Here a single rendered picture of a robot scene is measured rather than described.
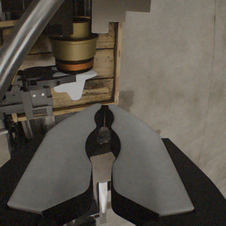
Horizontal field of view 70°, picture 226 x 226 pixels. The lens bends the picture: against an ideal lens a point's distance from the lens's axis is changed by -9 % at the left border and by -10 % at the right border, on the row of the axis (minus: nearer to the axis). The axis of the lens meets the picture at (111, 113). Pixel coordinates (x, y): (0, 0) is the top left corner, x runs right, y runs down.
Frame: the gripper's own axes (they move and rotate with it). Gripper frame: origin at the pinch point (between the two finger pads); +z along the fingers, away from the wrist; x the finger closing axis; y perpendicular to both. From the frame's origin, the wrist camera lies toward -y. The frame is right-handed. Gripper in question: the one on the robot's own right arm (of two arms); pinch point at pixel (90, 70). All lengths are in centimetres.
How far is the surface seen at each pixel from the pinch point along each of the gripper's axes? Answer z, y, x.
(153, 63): 92, 34, -108
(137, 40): 72, 11, -108
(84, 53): -2.0, -4.5, 3.9
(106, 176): 9, 49, -11
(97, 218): 5, 92, -14
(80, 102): 1.3, 17.5, -19.2
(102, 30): 1.4, -8.1, 3.1
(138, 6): 7.6, -12.7, 4.2
